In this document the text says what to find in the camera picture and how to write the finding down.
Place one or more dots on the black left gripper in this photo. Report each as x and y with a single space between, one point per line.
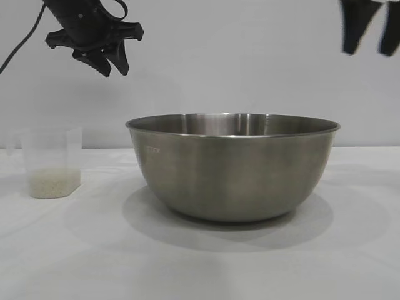
81 25

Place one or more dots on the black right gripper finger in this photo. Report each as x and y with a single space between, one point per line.
354 28
392 28

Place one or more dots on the clear plastic measuring cup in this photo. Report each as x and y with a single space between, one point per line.
53 150

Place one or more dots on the white rice grains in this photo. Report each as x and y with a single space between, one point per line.
54 184

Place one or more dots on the stainless steel mixing bowl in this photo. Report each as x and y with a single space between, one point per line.
231 175

